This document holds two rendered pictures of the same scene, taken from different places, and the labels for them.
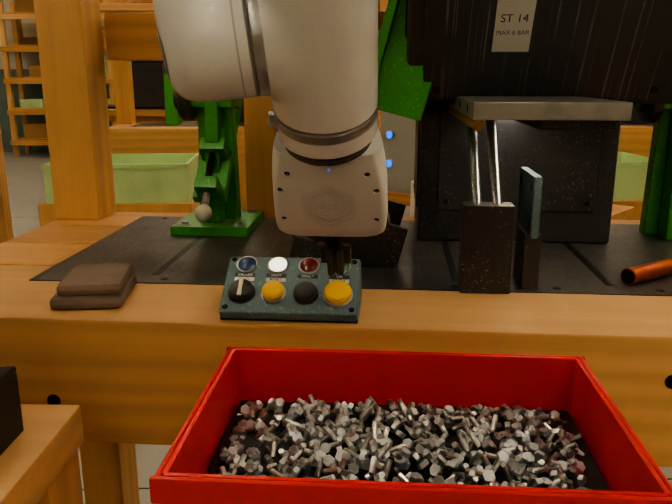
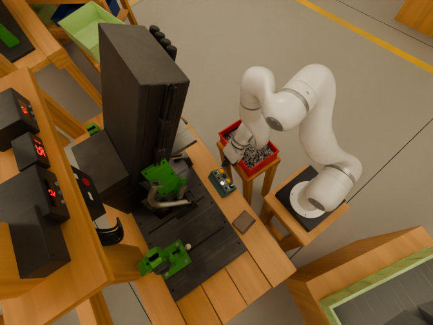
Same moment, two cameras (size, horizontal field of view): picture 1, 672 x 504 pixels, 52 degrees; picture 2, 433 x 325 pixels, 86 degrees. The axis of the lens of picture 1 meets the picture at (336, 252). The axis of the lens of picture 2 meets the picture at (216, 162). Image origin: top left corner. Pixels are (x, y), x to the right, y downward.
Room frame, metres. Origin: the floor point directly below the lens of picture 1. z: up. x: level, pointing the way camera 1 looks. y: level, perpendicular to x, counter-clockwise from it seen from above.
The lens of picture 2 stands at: (0.91, 0.45, 2.13)
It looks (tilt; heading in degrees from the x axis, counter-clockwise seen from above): 65 degrees down; 246
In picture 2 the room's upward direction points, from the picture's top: 15 degrees counter-clockwise
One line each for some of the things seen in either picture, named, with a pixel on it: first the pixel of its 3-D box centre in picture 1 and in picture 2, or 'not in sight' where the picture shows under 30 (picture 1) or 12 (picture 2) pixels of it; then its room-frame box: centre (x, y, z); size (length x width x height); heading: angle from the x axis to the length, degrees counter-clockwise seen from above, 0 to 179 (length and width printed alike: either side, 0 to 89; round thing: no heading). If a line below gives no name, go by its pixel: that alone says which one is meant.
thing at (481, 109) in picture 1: (518, 108); (156, 149); (0.91, -0.24, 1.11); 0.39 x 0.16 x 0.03; 175
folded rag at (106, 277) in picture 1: (94, 285); (243, 221); (0.78, 0.29, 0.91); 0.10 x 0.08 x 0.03; 6
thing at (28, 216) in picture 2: not in sight; (40, 240); (1.26, 0.11, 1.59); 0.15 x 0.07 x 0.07; 85
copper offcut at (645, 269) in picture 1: (648, 271); not in sight; (0.86, -0.40, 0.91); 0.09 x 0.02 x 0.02; 124
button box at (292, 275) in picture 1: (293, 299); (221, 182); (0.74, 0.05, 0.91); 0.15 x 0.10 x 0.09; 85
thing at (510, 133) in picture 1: (508, 129); (117, 174); (1.15, -0.29, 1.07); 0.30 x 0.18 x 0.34; 85
